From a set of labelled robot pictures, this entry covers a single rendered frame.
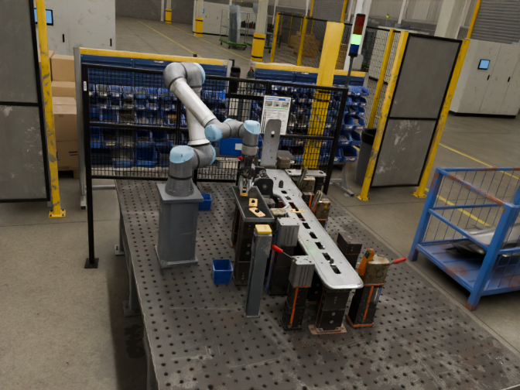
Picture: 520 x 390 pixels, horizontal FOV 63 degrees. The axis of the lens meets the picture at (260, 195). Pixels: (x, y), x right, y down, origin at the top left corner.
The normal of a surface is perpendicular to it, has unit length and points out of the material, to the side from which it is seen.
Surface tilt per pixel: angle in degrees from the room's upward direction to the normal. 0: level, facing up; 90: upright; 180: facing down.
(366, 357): 0
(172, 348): 0
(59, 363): 0
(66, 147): 87
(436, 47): 89
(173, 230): 90
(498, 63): 90
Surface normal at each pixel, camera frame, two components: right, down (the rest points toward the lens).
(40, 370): 0.13, -0.91
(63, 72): 0.29, 0.42
